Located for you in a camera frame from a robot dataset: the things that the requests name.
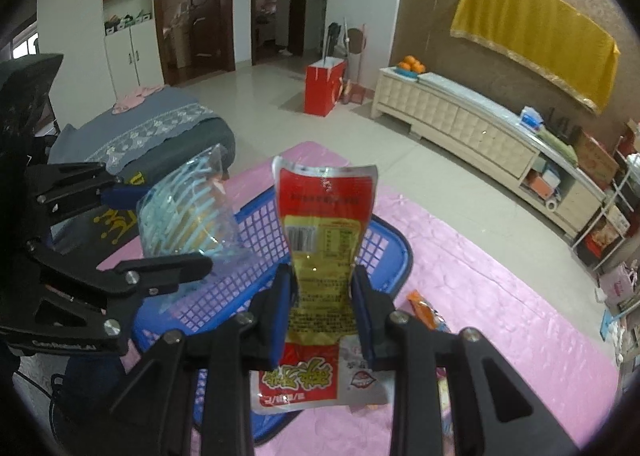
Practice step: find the pink quilted blanket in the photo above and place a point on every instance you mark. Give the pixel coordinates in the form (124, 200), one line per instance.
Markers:
(475, 296)

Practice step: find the red printed box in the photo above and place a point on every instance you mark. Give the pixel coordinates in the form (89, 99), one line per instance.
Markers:
(605, 235)

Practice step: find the dark wooden door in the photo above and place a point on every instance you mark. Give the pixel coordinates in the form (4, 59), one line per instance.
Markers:
(210, 11)

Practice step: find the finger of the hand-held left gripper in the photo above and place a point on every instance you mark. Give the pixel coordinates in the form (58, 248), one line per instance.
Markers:
(116, 197)
(170, 268)

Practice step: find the white shelf cupboard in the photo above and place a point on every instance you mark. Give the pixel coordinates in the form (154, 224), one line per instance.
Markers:
(132, 54)

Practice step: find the green folded cloth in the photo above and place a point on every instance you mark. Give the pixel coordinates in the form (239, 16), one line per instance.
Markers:
(557, 146)

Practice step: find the white metal rack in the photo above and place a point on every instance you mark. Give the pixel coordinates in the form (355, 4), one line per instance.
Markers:
(617, 186)

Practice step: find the blue plastic basket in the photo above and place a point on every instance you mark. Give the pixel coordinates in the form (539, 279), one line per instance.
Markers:
(395, 246)

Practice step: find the pile of oranges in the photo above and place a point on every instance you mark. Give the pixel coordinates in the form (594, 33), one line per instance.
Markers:
(412, 64)

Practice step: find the yellow wall cloth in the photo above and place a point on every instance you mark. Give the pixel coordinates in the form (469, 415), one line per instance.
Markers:
(535, 26)

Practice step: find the red gift bag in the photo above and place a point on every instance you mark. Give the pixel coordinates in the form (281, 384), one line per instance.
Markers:
(322, 86)

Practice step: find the red and yellow snack packet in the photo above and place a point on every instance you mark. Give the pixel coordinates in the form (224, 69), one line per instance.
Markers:
(325, 216)

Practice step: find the orange snack packet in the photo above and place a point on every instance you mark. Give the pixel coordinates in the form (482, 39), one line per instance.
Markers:
(425, 310)

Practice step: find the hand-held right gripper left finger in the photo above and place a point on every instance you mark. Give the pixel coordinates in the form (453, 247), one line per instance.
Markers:
(286, 308)

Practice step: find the grey lace-trimmed cushion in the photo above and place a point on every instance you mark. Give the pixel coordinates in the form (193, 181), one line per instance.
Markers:
(165, 121)

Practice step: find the cream tufted cabinet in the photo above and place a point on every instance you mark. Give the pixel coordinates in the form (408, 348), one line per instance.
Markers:
(450, 111)

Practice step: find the clear light blue snack packet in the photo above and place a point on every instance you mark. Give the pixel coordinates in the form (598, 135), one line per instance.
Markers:
(185, 206)

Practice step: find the orange box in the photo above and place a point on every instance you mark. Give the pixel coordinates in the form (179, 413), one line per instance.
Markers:
(539, 183)

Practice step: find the blue tissue packet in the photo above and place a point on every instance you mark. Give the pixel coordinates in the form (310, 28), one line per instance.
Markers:
(531, 117)

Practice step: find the white plastic bag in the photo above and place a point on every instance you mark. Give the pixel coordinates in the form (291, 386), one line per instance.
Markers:
(620, 286)

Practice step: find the brown cardboard box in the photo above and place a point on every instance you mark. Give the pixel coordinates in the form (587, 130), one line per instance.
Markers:
(597, 159)

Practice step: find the pink cloth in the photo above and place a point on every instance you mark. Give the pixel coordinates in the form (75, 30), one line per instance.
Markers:
(131, 100)

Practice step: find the black mop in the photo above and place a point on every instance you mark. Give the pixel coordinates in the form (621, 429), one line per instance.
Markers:
(334, 39)

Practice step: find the purple chips packet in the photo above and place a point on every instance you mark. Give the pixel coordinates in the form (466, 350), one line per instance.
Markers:
(443, 391)

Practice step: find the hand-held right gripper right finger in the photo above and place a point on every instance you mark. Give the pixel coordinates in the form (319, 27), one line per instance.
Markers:
(362, 321)

